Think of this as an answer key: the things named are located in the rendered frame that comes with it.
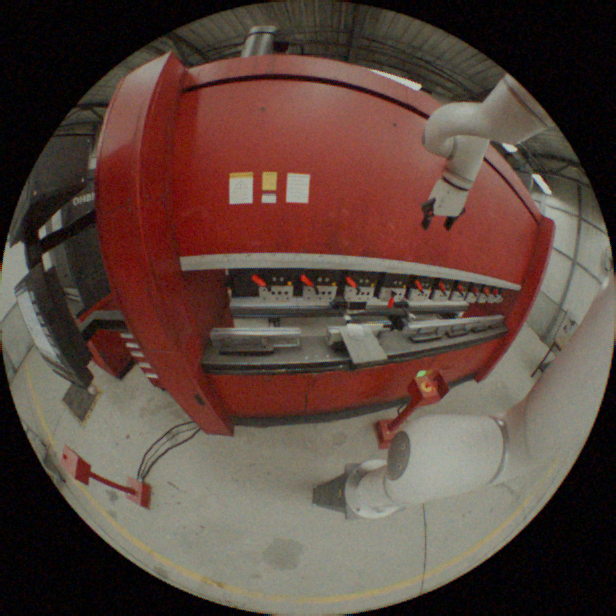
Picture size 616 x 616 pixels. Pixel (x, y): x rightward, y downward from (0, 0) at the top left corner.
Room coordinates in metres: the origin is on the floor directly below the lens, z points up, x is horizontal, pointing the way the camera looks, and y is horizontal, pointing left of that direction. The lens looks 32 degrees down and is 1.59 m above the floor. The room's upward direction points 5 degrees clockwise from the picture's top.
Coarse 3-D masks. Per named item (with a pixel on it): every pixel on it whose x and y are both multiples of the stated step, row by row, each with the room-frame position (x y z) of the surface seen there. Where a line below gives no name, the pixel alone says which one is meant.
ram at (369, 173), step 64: (192, 128) 0.64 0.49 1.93; (256, 128) 0.69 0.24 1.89; (320, 128) 0.73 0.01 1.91; (384, 128) 0.77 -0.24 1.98; (192, 192) 0.64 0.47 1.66; (256, 192) 0.69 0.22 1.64; (320, 192) 0.73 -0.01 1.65; (384, 192) 0.78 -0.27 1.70; (512, 192) 0.99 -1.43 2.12; (384, 256) 0.79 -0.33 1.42; (448, 256) 0.87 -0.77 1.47; (512, 256) 1.04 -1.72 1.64
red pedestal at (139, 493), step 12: (72, 456) -0.38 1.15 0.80; (72, 468) -0.45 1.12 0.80; (84, 468) -0.39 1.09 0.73; (84, 480) -0.47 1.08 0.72; (96, 480) -0.46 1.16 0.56; (108, 480) -0.41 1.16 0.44; (132, 480) -0.34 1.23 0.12; (132, 492) -0.44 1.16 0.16; (144, 492) -0.38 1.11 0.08; (144, 504) -0.50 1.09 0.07
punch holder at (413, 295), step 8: (408, 280) 0.88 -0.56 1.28; (416, 280) 0.83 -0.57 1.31; (424, 280) 0.84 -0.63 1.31; (432, 280) 0.86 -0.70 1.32; (408, 288) 0.87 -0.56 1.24; (416, 288) 0.84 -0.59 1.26; (424, 288) 0.85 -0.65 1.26; (408, 296) 0.84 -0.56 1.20; (416, 296) 0.84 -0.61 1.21; (424, 296) 0.85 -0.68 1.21
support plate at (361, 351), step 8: (344, 328) 0.77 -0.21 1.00; (368, 328) 0.79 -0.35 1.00; (344, 336) 0.70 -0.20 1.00; (368, 336) 0.72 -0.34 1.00; (352, 344) 0.65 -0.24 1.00; (360, 344) 0.65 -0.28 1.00; (368, 344) 0.65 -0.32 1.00; (376, 344) 0.65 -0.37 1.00; (352, 352) 0.59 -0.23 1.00; (360, 352) 0.59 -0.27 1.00; (368, 352) 0.59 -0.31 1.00; (376, 352) 0.60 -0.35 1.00; (352, 360) 0.54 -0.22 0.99; (360, 360) 0.54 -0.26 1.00; (368, 360) 0.54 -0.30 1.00; (376, 360) 0.55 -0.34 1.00
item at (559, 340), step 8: (568, 312) 0.82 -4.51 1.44; (568, 320) 0.81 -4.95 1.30; (560, 328) 0.82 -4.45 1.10; (568, 328) 0.80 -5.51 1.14; (560, 336) 0.81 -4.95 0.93; (552, 344) 0.79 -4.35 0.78; (560, 344) 0.63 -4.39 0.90; (544, 360) 0.74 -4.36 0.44; (552, 360) 0.75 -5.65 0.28; (536, 368) 0.78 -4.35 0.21; (544, 368) 0.66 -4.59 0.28
